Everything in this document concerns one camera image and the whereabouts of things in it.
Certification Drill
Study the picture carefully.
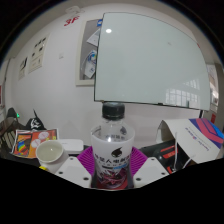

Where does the dark wooden chair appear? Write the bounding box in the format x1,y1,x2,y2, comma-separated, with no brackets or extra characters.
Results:
0,107,21,148

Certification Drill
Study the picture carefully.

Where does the whiteboard on stand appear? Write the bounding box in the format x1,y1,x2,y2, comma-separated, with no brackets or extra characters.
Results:
93,12,212,111

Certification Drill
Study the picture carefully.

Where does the black and red device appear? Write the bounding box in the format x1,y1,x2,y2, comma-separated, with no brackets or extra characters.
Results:
139,139,188,175

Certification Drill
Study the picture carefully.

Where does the framed grey notice board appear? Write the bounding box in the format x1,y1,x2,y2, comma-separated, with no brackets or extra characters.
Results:
75,18,103,87

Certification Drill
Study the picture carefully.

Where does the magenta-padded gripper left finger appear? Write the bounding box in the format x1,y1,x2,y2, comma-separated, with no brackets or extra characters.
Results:
54,145,97,188

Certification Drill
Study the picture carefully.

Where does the white wall-mounted fixture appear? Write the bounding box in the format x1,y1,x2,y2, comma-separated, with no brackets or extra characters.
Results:
64,5,86,16

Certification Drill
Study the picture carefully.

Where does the white mug with yellow handle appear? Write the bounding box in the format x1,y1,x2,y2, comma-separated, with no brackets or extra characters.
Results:
35,139,65,174

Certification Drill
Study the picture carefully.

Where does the white blue red paper bag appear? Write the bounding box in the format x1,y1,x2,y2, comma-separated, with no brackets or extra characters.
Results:
155,117,224,164

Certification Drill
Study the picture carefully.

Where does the small white wall poster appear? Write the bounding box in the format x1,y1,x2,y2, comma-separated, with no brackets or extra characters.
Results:
18,56,29,80

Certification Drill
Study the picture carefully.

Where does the colourful printed booklet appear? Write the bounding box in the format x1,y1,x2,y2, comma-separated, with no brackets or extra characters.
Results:
10,128,59,160

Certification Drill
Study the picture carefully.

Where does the black skull-print flag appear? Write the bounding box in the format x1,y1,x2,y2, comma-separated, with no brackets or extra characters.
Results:
25,109,47,131

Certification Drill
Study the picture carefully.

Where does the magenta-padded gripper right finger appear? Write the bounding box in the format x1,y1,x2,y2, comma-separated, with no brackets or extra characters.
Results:
129,146,171,189

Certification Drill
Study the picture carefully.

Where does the large white wall poster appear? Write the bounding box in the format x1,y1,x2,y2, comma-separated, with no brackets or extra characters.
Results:
28,34,50,74

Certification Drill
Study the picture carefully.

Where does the clear black-capped drink bottle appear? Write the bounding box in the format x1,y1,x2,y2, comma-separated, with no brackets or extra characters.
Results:
90,101,136,190

